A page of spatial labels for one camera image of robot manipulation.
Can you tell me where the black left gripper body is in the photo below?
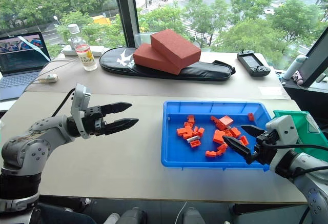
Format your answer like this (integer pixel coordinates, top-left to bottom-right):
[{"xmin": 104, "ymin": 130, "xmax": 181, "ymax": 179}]
[{"xmin": 82, "ymin": 105, "xmax": 107, "ymax": 136}]

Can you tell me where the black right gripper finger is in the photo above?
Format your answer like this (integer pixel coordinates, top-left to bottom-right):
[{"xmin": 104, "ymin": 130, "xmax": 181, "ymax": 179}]
[
  {"xmin": 222, "ymin": 135, "xmax": 254, "ymax": 165},
  {"xmin": 241, "ymin": 125, "xmax": 268, "ymax": 138}
]

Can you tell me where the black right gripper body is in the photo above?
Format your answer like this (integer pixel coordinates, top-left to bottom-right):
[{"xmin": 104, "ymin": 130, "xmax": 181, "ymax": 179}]
[{"xmin": 252, "ymin": 129, "xmax": 280, "ymax": 168}]

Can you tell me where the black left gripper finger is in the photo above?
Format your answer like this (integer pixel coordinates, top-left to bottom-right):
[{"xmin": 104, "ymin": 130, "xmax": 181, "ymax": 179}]
[
  {"xmin": 100, "ymin": 101, "xmax": 133, "ymax": 116},
  {"xmin": 105, "ymin": 118, "xmax": 139, "ymax": 136}
]

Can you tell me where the green plastic bin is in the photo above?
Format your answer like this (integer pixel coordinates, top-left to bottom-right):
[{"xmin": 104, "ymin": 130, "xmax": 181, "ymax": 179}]
[{"xmin": 272, "ymin": 110, "xmax": 328, "ymax": 162}]

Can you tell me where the large flat orange block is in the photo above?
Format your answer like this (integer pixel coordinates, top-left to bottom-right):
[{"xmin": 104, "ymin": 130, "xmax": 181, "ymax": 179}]
[
  {"xmin": 219, "ymin": 115, "xmax": 234, "ymax": 127},
  {"xmin": 213, "ymin": 129, "xmax": 227, "ymax": 144}
]

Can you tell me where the black racket bag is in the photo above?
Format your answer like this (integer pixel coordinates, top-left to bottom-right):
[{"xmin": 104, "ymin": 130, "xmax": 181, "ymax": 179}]
[{"xmin": 99, "ymin": 46, "xmax": 236, "ymax": 82}]

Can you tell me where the black side cabinet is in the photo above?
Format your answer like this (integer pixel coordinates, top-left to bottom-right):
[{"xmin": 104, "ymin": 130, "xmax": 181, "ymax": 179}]
[{"xmin": 282, "ymin": 79, "xmax": 328, "ymax": 115}]

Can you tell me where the blue plastic tray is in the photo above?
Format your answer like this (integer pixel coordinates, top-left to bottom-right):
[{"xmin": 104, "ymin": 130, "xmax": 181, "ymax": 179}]
[{"xmin": 160, "ymin": 100, "xmax": 273, "ymax": 171}]

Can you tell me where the red foam brick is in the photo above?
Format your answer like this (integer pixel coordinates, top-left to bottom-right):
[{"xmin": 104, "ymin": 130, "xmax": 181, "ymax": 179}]
[
  {"xmin": 133, "ymin": 43, "xmax": 185, "ymax": 76},
  {"xmin": 150, "ymin": 29, "xmax": 202, "ymax": 69}
]

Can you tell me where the clear plastic drink bottle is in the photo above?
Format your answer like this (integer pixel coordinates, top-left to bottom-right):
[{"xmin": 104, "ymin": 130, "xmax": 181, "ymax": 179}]
[{"xmin": 67, "ymin": 24, "xmax": 98, "ymax": 72}]

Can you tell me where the black handheld remote controller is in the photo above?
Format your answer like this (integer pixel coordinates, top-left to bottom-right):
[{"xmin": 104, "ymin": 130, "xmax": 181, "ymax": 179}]
[{"xmin": 236, "ymin": 50, "xmax": 271, "ymax": 77}]

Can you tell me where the small pink toy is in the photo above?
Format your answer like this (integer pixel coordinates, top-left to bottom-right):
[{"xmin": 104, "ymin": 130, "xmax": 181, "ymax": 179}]
[{"xmin": 293, "ymin": 71, "xmax": 305, "ymax": 85}]

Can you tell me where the white thermos bottle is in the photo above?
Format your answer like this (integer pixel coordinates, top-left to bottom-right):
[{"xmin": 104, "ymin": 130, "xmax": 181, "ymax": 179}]
[{"xmin": 282, "ymin": 54, "xmax": 308, "ymax": 80}]

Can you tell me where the dark rounded grey shape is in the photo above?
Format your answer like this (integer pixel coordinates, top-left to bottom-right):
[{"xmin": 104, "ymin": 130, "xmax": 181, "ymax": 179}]
[
  {"xmin": 118, "ymin": 207, "xmax": 149, "ymax": 224},
  {"xmin": 182, "ymin": 207, "xmax": 206, "ymax": 224}
]

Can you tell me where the black monitor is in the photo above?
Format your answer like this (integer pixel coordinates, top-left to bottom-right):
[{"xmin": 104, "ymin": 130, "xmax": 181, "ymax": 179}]
[{"xmin": 298, "ymin": 32, "xmax": 328, "ymax": 87}]

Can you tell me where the grey laptop computer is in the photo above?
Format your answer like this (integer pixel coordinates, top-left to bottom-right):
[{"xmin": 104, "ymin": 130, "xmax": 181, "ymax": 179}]
[{"xmin": 0, "ymin": 32, "xmax": 52, "ymax": 102}]

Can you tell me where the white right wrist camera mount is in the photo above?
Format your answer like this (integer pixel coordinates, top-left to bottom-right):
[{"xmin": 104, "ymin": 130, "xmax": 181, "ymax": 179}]
[{"xmin": 265, "ymin": 115, "xmax": 300, "ymax": 169}]

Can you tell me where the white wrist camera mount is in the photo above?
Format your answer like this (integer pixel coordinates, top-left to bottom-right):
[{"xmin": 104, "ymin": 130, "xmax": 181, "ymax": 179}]
[
  {"xmin": 265, "ymin": 115, "xmax": 300, "ymax": 169},
  {"xmin": 70, "ymin": 83, "xmax": 92, "ymax": 139}
]

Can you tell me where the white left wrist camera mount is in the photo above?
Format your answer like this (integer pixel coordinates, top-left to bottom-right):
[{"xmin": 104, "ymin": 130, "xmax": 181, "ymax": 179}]
[{"xmin": 70, "ymin": 83, "xmax": 92, "ymax": 139}]

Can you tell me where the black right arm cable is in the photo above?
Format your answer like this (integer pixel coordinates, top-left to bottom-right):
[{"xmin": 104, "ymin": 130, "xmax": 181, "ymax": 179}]
[{"xmin": 263, "ymin": 141, "xmax": 328, "ymax": 151}]

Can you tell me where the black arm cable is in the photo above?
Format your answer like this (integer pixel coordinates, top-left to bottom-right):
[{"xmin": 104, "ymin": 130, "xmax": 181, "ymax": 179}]
[
  {"xmin": 263, "ymin": 141, "xmax": 328, "ymax": 151},
  {"xmin": 51, "ymin": 87, "xmax": 77, "ymax": 118}
]

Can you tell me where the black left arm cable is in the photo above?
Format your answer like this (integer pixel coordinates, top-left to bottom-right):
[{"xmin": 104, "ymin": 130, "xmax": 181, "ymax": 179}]
[{"xmin": 51, "ymin": 87, "xmax": 77, "ymax": 118}]

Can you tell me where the white cable adapter plug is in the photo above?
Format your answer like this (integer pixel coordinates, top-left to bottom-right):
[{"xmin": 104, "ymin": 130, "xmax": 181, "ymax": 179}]
[{"xmin": 37, "ymin": 73, "xmax": 59, "ymax": 84}]

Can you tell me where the thin white cable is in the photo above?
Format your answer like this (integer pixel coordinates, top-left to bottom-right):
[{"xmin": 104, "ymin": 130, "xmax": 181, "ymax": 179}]
[{"xmin": 176, "ymin": 200, "xmax": 188, "ymax": 224}]

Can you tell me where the black window frame post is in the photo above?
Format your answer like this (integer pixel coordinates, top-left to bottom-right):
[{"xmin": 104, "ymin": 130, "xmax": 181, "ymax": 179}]
[{"xmin": 112, "ymin": 0, "xmax": 141, "ymax": 48}]

